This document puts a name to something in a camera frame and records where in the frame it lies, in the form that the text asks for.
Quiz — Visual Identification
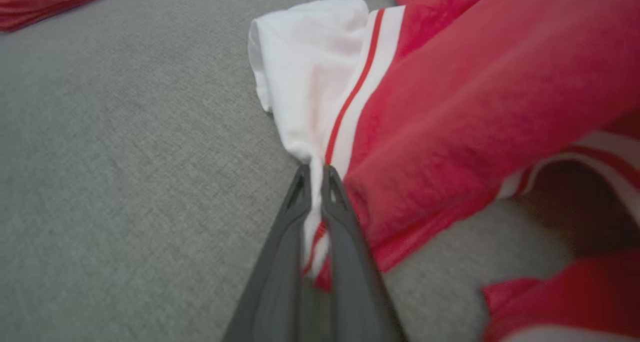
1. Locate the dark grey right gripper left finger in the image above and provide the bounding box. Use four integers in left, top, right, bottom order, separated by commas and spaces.
222, 164, 312, 342

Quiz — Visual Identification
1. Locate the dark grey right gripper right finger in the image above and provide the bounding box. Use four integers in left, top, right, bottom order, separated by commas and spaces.
321, 165, 407, 342

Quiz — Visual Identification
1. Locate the red Bulls jersey white trim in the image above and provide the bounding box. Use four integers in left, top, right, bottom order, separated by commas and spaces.
247, 0, 640, 342

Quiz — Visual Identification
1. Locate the grey fabric sofa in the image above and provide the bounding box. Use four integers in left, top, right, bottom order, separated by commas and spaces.
0, 0, 576, 342

